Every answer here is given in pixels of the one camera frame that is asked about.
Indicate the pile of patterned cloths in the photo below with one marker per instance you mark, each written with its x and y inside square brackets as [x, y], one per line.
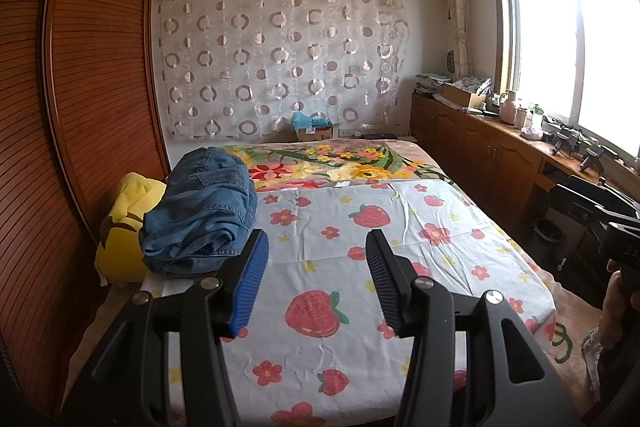
[435, 79]

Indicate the flat open cardboard box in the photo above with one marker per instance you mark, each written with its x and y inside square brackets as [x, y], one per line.
[462, 94]

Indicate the circle patterned sheer curtain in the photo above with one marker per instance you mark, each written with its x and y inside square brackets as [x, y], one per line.
[280, 57]

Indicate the person's right hand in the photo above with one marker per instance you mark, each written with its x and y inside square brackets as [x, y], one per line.
[611, 312]

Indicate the dark oval wall ornament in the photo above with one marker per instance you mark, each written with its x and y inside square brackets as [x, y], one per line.
[450, 62]

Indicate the yellow plush toy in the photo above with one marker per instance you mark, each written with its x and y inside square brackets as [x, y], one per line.
[120, 252]

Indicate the strawberry print bed sheet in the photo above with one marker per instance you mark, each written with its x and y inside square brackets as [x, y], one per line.
[375, 257]

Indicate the wooden slatted wardrobe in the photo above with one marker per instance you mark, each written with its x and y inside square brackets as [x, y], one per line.
[100, 57]

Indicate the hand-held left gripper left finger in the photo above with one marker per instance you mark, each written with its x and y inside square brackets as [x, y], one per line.
[250, 287]

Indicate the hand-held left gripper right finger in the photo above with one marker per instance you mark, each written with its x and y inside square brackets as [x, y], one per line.
[385, 277]

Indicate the blue denim pants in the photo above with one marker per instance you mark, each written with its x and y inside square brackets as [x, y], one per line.
[200, 217]

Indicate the white jar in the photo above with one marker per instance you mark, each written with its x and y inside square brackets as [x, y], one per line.
[523, 117]

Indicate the patterned window curtain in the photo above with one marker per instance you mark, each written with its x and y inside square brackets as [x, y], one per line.
[457, 7]

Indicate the white crumpled cloth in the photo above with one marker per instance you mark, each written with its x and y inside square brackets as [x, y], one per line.
[594, 357]

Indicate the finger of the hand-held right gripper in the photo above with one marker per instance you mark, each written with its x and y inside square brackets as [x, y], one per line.
[577, 202]
[610, 192]

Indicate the black camera gadget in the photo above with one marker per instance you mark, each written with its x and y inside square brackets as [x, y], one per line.
[565, 142]
[597, 157]

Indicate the long wooden cabinet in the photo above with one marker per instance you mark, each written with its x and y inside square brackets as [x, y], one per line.
[480, 142]

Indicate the grey trash bin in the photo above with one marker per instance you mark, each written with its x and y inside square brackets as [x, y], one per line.
[547, 237]

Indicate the small cardboard box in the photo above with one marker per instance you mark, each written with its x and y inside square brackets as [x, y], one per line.
[315, 134]

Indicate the wooden framed window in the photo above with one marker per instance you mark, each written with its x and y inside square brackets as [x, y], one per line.
[550, 47]

